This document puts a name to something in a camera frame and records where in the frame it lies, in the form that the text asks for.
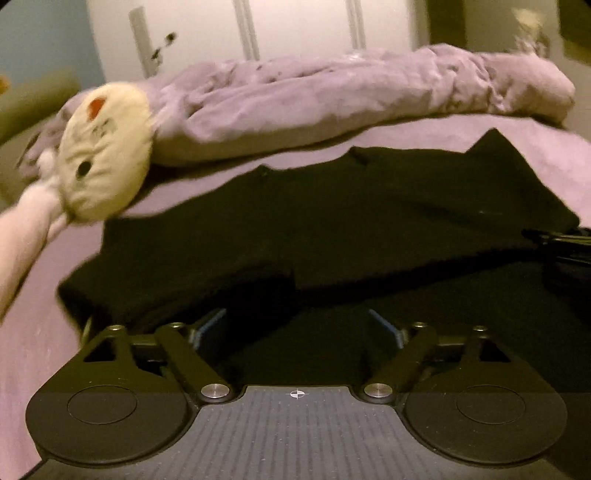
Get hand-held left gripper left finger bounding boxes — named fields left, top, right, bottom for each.
left=81, top=308, right=232, bottom=403

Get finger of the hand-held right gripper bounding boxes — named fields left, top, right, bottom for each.
left=522, top=228, right=591, bottom=247

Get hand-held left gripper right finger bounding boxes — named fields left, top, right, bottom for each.
left=362, top=309, right=513, bottom=403

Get black garment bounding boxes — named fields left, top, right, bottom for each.
left=58, top=128, right=583, bottom=384

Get purple bed sheet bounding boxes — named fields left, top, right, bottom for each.
left=0, top=113, right=591, bottom=472

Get cream and pink plush toy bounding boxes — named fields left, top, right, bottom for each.
left=0, top=82, right=155, bottom=320

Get purple crumpled duvet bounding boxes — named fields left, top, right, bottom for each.
left=18, top=44, right=575, bottom=168

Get olive green cushion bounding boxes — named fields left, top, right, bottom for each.
left=0, top=69, right=88, bottom=208

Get white wardrobe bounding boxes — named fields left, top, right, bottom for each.
left=87, top=0, right=430, bottom=85

